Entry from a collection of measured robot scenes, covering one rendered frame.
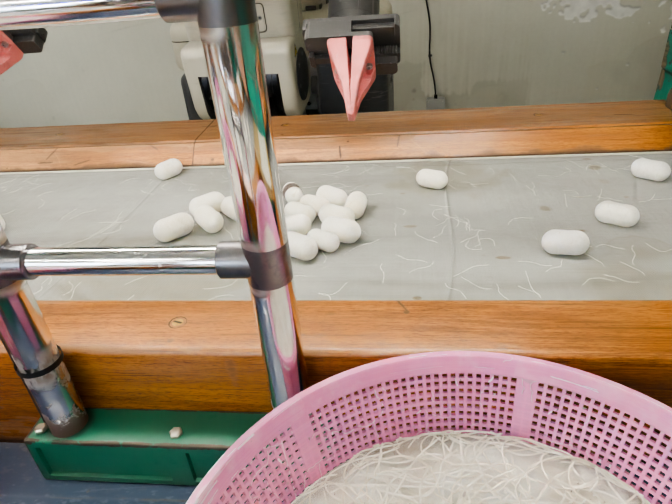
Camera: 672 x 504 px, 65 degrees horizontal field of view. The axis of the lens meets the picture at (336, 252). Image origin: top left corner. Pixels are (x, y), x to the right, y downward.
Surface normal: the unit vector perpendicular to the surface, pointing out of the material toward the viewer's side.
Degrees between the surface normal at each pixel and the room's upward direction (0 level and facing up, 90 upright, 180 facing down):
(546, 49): 90
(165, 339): 0
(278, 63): 98
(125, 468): 90
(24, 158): 45
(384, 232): 0
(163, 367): 90
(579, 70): 90
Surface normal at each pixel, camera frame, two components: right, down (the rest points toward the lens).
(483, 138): -0.12, -0.23
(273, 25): -0.14, 0.64
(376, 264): -0.07, -0.85
